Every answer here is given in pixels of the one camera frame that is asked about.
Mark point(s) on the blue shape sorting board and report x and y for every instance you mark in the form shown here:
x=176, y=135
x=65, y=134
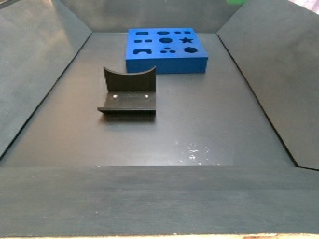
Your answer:
x=170, y=49

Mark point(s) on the black curved holder stand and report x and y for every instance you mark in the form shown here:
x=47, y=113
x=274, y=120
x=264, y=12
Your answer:
x=132, y=92

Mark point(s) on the green hexagon peg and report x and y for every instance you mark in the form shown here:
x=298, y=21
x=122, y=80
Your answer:
x=237, y=2

